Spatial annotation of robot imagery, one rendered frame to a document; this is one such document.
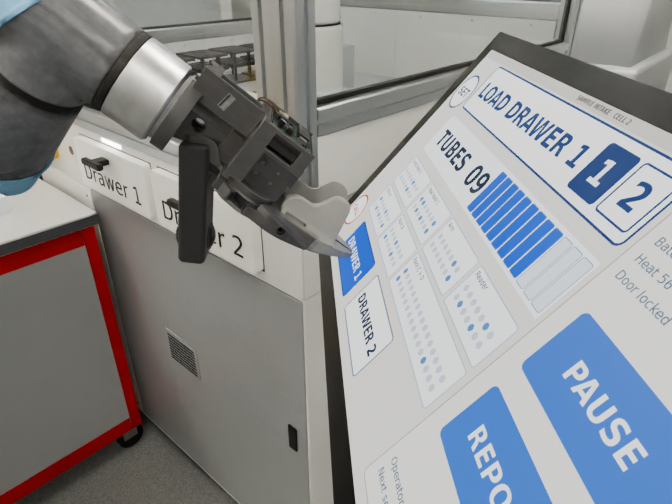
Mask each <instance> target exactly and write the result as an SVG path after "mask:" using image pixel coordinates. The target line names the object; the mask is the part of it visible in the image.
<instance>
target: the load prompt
mask: <svg viewBox="0 0 672 504"><path fill-rule="evenodd" d="M461 108H462V109H464V110H465V111H466V112H467V113H468V114H469V115H470V116H471V117H472V118H473V119H474V120H476V121H477V122H478V123H479V124H480V125H481V126H482V127H483V128H484V129H485V130H486V131H487V132H489V133H490V134H491V135H492V136H493V137H494V138H495V139H496V140H497V141H498V142H499V143H500V144H502V145H503V146H504V147H505V148H506V149H507V150H508V151H509V152H510V153H511V154H512V155H514V156H515V157H516V158H517V159H518V160H519V161H520V162H521V163H522V164H523V165H524V166H525V167H527V168H528V169H529V170H530V171H531V172H532V173H533V174H534V175H535V176H536V177H537V178H539V179H540V180H541V181H542V182H543V183H544V184H545V185H546V186H547V187H548V188H549V189H550V190H552V191H553V192H554V193H555V194H556V195H557V196H558V197H559V198H560V199H561V200H562V201H564V202H565V203H566V204H567V205H568V206H569V207H570V208H571V209H572V210H573V211H574V212H575V213H577V214H578V215H579V216H580V217H581V218H582V219H583V220H584V221H585V222H586V223H587V224H589V225H590V226H591V227H592V228H593V229H594V230H595V231H596V232H597V233H598V234H599V235H600V236H602V237H603V238H604V239H605V240H606V241H607V242H608V243H609V244H610V245H611V246H612V247H614V248H615V249H616V250H618V249H619V248H621V247H622V246H623V245H624V244H625V243H626V242H628V241H629V240H630V239H631V238H632V237H634V236H635V235H636V234H637V233H638V232H640V231H641V230H642V229H643V228H644V227H645V226H647V225H648V224H649V223H650V222H651V221H653V220H654V219H655V218H656V217H657V216H659V215H660V214H661V213H662V212H663V211H664V210H666V209H667V208H668V207H669V206H670V205H672V156H670V155H668V154H666V153H664V152H662V151H660V150H658V149H657V148H655V147H653V146H651V145H649V144H647V143H645V142H643V141H642V140H640V139H638V138H636V137H634V136H632V135H630V134H628V133H626V132H625V131H623V130H621V129H619V128H617V127H615V126H613V125H611V124H609V123H608V122H606V121H604V120H602V119H600V118H598V117H596V116H594V115H593V114H591V113H589V112H587V111H585V110H583V109H581V108H579V107H577V106H576V105H574V104H572V103H570V102H568V101H566V100H564V99H562V98H560V97H559V96H557V95H555V94H553V93H551V92H549V91H547V90H545V89H543V88H542V87H540V86H538V85H536V84H534V83H532V82H530V81H528V80H527V79H525V78H523V77H521V76H519V75H517V74H515V73H513V72H511V71H510V70H508V69H506V68H504V67H502V66H500V65H499V67H498V68H497V69H496V70H495V71H494V72H493V73H492V74H491V75H490V76H489V77H488V78H487V80H486V81H485V82H484V83H483V84H482V85H481V86H480V87H479V88H478V89H477V90H476V91H475V93H474V94H473V95H472V96H471V97H470V98H469V99H468V100H467V101H466V102H465V103H464V104H463V106H462V107H461Z"/></svg>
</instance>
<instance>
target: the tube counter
mask: <svg viewBox="0 0 672 504"><path fill-rule="evenodd" d="M451 191H452V192H453V194H454V195H455V197H456V199H457V200H458V202H459V203H460V205H461V206H462V208H463V209H464V211H465V212H466V214H467V215H468V217H469V219H470V220H471V222H472V223H473V225H474V226H475V228H476V229H477V231H478V232H479V234H480V235H481V237H482V238H483V240H484V242H485V243H486V245H487V246H488V248H489V249H490V251H491V252H492V254H493V255H494V257H495V258H496V260H497V261H498V263H499V265H500V266H501V268H502V269H503V271H504V272H505V274H506V275H507V277H508V278H509V280H510V281H511V283H512V284H513V286H514V288H515V289H516V291H517V292H518V294H519V295H520V297H521V298H522V300H523V301H524V303H525V304H526V306H527V307H528V309H529V311H530V312H531V314H532V315H533V317H534V318H535V319H536V318H537V317H539V316H540V315H541V314H542V313H543V312H544V311H546V310H547V309H548V308H549V307H550V306H552V305H553V304H554V303H555V302H556V301H558V300H559V299H560V298H561V297H562V296H563V295H565V294H566V293H567V292H568V291H569V290H571V289H572V288H573V287H574V286H575V285H577V284H578V283H579V282H580V281H581V280H583V279H584V278H585V277H586V276H587V275H588V274H590V273H591V272H592V271H593V270H594V269H596V268H597V267H598V266H599V265H600V263H599V262H598V261H597V260H596V258H595V257H594V256H593V255H592V254H591V253H590V252H589V251H588V250H587V249H586V248H585V247H584V246H583V245H582V244H581V243H580V242H579V241H578V240H577V239H576V238H575V237H574V236H573V235H572V234H571V233H570V232H569V231H568V230H567V229H566V228H565V227H564V226H563V225H562V224H561V223H560V222H559V221H558V220H557V219H556V218H555V217H554V216H553V215H552V214H551V213H550V212H549V211H548V210H547V209H546V208H545V207H544V206H543V205H542V204H541V203H540V202H539V201H538V200H537V199H536V198H535V197H534V196H533V195H532V194H531V193H530V192H529V191H528V190H527V189H526V188H525V187H524V186H523V184H522V183H521V182H520V181H519V180H518V179H517V178H516V177H515V176H514V175H513V174H512V173H511V172H510V171H509V170H508V169H507V168H506V167H505V166H504V165H503V164H502V163H501V162H500V161H499V160H498V159H497V158H496V157H495V156H494V155H493V154H492V153H491V152H490V151H489V152H488V153H487V154H486V155H485V156H484V157H483V158H482V159H481V160H480V161H479V162H478V163H477V164H476V165H475V166H474V167H473V168H472V169H471V170H470V171H469V172H468V173H467V174H466V175H465V176H464V177H463V178H462V179H461V180H460V181H459V182H458V183H457V184H456V185H455V186H454V187H453V188H452V189H451Z"/></svg>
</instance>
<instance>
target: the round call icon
mask: <svg viewBox="0 0 672 504"><path fill-rule="evenodd" d="M370 204H371V201H370V197H369V194H368V190H367V189H366V190H365V191H364V192H363V193H362V194H361V195H360V196H359V197H358V199H357V200H356V201H355V202H354V203H353V204H352V205H351V206H350V213H349V215H348V217H347V218H346V220H345V222H344V227H345V231H346V230H347V229H348V228H349V227H350V226H351V225H352V224H353V223H354V222H355V221H356V219H357V218H358V217H359V216H360V215H361V214H362V213H363V212H364V211H365V210H366V209H367V208H368V206H369V205H370Z"/></svg>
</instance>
